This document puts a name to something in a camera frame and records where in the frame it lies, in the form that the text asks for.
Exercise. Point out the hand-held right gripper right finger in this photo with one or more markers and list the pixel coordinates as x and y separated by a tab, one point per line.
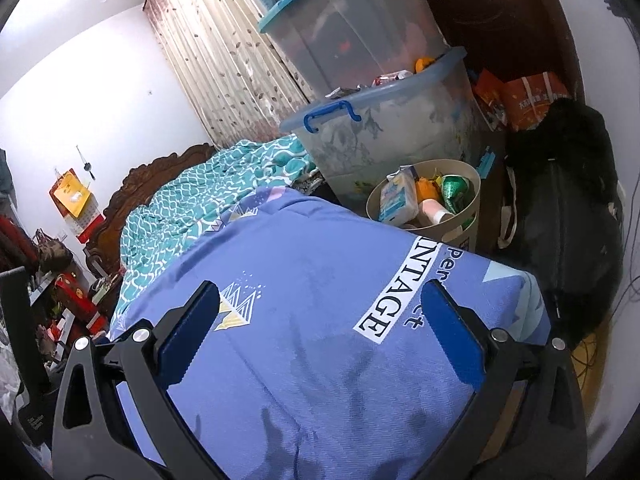
455	340

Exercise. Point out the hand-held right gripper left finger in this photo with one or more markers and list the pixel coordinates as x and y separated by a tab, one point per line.
185	340

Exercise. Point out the beige waste basket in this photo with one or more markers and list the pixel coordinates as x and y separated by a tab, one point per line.
440	234

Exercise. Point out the crushed green can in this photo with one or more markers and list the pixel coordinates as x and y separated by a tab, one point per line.
452	190

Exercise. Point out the crushed blue white carton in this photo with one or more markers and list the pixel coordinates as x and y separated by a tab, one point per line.
397	200

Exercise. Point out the orange peel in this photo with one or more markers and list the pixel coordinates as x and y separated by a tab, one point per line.
427	190

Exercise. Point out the red gift box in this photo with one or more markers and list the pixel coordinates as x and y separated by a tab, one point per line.
80	305

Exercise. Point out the cluttered wooden dresser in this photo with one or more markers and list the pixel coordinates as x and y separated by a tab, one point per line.
45	320

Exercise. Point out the teal patterned blanket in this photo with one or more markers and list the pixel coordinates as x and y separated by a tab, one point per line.
200	190

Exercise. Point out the brown handbag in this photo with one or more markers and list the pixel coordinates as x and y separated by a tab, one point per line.
52	252

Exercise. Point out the black monitor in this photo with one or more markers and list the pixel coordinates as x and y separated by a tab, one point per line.
22	335

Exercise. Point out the black bag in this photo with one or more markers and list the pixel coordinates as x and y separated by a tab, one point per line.
565	220

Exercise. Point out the carved wooden headboard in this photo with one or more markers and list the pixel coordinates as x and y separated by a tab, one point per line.
150	175

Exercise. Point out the small blue plastic object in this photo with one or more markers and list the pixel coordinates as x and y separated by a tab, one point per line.
486	160

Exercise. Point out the stacked clear storage bins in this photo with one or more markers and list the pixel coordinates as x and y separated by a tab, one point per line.
400	125

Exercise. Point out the orange printed packet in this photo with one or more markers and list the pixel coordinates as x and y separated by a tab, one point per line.
490	100

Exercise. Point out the small orange plastic object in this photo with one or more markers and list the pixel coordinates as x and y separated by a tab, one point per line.
425	65

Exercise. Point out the beige leaf print curtain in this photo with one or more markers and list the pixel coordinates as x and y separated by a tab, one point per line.
215	60

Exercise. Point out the dark wooden cabinet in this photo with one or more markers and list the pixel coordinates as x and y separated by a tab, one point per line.
500	10

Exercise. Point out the large clear teal-lid storage bin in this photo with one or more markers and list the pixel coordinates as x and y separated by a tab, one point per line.
340	25

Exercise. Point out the red yellow wall calendar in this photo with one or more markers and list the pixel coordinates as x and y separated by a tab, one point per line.
70	195

